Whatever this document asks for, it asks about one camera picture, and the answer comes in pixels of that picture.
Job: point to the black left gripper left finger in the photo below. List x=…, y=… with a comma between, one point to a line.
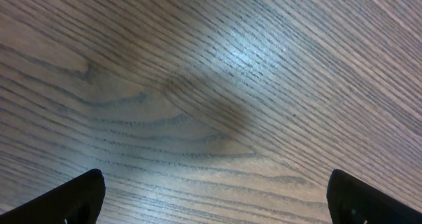
x=77, y=201

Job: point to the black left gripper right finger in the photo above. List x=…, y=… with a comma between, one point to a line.
x=351, y=201

